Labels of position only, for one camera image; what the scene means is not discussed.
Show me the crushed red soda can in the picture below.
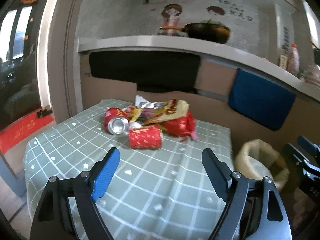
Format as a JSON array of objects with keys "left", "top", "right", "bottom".
[{"left": 104, "top": 107, "right": 129, "bottom": 135}]

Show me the red plastic bag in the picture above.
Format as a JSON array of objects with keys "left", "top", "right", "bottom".
[{"left": 163, "top": 111, "right": 198, "bottom": 140}]

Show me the red paper cup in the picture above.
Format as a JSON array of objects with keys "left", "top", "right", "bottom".
[{"left": 129, "top": 124, "right": 163, "bottom": 149}]

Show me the yellow snack wrapper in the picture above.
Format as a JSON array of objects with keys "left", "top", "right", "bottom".
[{"left": 123, "top": 99, "right": 189, "bottom": 126}]

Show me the white paper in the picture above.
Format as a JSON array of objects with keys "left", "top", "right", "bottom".
[{"left": 135, "top": 95, "right": 154, "bottom": 108}]

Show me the beige lined trash bin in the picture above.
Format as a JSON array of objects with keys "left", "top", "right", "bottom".
[{"left": 234, "top": 139, "right": 290, "bottom": 191}]

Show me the grey kitchen countertop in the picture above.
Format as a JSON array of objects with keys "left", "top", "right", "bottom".
[{"left": 77, "top": 35, "right": 319, "bottom": 101}]

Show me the blue hanging cloth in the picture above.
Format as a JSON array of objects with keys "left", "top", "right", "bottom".
[{"left": 228, "top": 69, "right": 296, "bottom": 132}]

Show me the pink bottle on counter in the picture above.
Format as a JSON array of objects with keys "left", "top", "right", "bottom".
[{"left": 287, "top": 43, "right": 299, "bottom": 76}]

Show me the green checkered tablecloth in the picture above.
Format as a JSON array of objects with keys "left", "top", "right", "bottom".
[{"left": 23, "top": 99, "right": 233, "bottom": 239}]

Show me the red floor mat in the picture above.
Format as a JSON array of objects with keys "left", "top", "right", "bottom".
[{"left": 1, "top": 112, "right": 54, "bottom": 154}]

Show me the brown cardboard panel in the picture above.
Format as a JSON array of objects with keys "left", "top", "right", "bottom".
[{"left": 80, "top": 50, "right": 319, "bottom": 151}]

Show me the black frying pan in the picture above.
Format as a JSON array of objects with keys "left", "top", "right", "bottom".
[{"left": 160, "top": 22, "right": 231, "bottom": 44}]

